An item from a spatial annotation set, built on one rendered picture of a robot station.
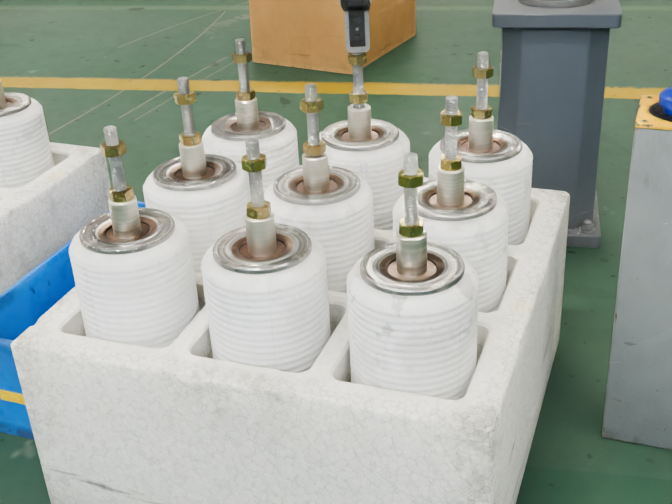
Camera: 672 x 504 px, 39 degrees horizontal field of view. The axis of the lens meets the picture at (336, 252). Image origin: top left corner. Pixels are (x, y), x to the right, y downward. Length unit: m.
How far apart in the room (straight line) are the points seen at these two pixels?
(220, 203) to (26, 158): 0.32
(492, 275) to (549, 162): 0.45
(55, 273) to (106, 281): 0.31
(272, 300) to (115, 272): 0.13
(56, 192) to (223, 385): 0.44
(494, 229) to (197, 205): 0.26
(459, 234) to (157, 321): 0.25
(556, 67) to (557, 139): 0.09
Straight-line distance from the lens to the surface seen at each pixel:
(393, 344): 0.67
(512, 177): 0.87
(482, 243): 0.76
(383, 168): 0.89
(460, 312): 0.67
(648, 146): 0.79
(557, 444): 0.93
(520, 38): 1.16
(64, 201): 1.10
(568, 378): 1.01
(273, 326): 0.71
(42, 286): 1.04
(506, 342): 0.74
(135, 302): 0.76
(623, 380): 0.90
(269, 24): 1.98
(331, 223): 0.79
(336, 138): 0.91
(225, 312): 0.71
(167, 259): 0.75
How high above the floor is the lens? 0.59
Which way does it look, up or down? 29 degrees down
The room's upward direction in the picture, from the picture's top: 3 degrees counter-clockwise
